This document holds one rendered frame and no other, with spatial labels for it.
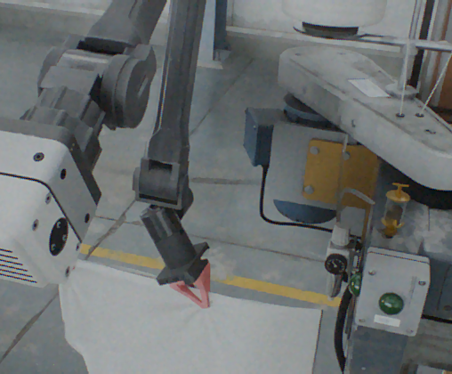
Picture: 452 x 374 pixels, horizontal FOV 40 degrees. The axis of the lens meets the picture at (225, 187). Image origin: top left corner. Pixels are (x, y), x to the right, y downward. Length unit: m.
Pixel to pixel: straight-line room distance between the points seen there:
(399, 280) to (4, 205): 0.46
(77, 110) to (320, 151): 0.63
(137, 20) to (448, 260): 0.47
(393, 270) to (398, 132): 0.24
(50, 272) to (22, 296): 2.29
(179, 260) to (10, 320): 1.79
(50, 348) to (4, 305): 0.35
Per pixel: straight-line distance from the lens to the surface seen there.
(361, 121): 0.99
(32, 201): 0.55
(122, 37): 0.73
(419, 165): 0.90
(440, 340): 1.09
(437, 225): 0.87
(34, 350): 2.63
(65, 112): 0.62
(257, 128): 1.18
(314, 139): 1.17
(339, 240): 1.05
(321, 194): 1.21
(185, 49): 0.98
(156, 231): 1.04
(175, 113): 0.98
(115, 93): 0.67
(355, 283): 0.80
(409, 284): 0.78
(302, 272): 3.04
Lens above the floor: 1.75
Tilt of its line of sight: 28 degrees down
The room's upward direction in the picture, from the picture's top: 4 degrees clockwise
